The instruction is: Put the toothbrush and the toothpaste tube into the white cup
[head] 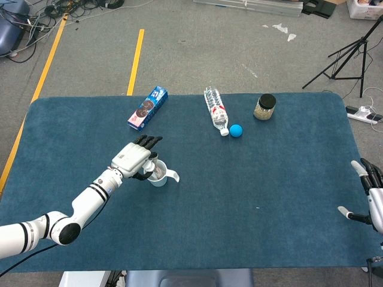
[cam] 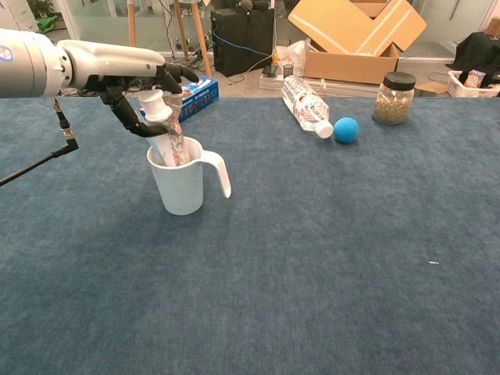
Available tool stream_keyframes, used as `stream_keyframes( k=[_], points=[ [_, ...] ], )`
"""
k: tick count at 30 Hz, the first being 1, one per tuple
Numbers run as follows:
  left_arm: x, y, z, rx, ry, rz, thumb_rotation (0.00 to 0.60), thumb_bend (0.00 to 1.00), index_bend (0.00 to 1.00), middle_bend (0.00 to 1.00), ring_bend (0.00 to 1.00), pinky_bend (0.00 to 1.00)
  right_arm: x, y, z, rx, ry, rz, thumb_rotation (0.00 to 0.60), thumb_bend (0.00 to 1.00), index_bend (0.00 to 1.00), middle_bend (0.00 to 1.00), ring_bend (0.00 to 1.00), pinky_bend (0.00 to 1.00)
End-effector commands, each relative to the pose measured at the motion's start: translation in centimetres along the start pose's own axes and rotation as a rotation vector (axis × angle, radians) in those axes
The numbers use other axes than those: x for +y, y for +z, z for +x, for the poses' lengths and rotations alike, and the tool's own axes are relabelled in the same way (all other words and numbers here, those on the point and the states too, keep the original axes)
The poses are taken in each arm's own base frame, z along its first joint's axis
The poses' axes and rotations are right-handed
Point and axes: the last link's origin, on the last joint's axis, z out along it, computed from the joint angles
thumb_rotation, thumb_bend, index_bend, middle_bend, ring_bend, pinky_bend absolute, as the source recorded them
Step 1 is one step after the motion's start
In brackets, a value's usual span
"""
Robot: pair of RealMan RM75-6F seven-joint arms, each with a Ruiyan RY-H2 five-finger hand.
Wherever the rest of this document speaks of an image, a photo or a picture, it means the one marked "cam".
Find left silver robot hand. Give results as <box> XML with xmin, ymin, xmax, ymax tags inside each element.
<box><xmin>56</xmin><ymin>39</ymin><xmax>201</xmax><ymax>138</ymax></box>

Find white floral toothpaste tube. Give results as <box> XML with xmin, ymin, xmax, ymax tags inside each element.
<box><xmin>138</xmin><ymin>89</ymin><xmax>192</xmax><ymax>167</ymax></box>

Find wooden easel leg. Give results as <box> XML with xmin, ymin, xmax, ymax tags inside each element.
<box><xmin>190</xmin><ymin>0</ymin><xmax>213</xmax><ymax>78</ymax></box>
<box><xmin>127</xmin><ymin>0</ymin><xmax>138</xmax><ymax>47</ymax></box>
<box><xmin>173</xmin><ymin>0</ymin><xmax>190</xmax><ymax>59</ymax></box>

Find green cloth heap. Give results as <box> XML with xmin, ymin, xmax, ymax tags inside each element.
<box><xmin>37</xmin><ymin>14</ymin><xmax>59</xmax><ymax>34</ymax></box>

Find blue cookie box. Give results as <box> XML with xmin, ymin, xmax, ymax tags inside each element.
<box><xmin>177</xmin><ymin>76</ymin><xmax>220</xmax><ymax>123</ymax></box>

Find black equipment case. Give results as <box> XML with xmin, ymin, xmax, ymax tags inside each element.
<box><xmin>210</xmin><ymin>7</ymin><xmax>276</xmax><ymax>78</ymax></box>

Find aluminium profile rails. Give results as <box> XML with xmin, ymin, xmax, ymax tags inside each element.
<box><xmin>259</xmin><ymin>73</ymin><xmax>382</xmax><ymax>98</ymax></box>

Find white plastic bag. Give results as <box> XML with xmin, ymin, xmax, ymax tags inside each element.
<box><xmin>275</xmin><ymin>39</ymin><xmax>307</xmax><ymax>77</ymax></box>

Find clear plastic water bottle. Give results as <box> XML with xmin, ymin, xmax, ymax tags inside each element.
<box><xmin>281</xmin><ymin>75</ymin><xmax>334</xmax><ymax>139</ymax></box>

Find open cardboard box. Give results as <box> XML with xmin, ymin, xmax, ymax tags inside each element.
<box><xmin>287</xmin><ymin>0</ymin><xmax>427</xmax><ymax>85</ymax></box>

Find blue foam ball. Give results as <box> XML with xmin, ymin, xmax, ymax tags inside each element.
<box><xmin>333</xmin><ymin>116</ymin><xmax>360</xmax><ymax>145</ymax></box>

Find blue table carpet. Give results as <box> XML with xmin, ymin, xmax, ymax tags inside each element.
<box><xmin>0</xmin><ymin>96</ymin><xmax>500</xmax><ymax>375</ymax></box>

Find glass jar with black lid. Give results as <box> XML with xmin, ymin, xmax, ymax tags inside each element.
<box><xmin>372</xmin><ymin>71</ymin><xmax>417</xmax><ymax>126</ymax></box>

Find white plastic basket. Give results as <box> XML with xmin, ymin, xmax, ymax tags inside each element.
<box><xmin>447</xmin><ymin>70</ymin><xmax>500</xmax><ymax>98</ymax></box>

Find small printed carton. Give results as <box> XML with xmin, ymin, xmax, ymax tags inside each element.
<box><xmin>464</xmin><ymin>69</ymin><xmax>486</xmax><ymax>88</ymax></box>

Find black cloth cover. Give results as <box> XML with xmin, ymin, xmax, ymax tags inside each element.
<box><xmin>455</xmin><ymin>31</ymin><xmax>500</xmax><ymax>79</ymax></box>

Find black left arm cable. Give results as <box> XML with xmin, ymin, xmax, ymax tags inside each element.
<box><xmin>0</xmin><ymin>97</ymin><xmax>80</xmax><ymax>187</ymax></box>

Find blue network cable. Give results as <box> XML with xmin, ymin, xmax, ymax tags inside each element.
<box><xmin>212</xmin><ymin>30</ymin><xmax>274</xmax><ymax>59</ymax></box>

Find pale blue cup with handle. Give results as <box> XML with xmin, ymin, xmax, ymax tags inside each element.
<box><xmin>145</xmin><ymin>135</ymin><xmax>232</xmax><ymax>216</ymax></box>

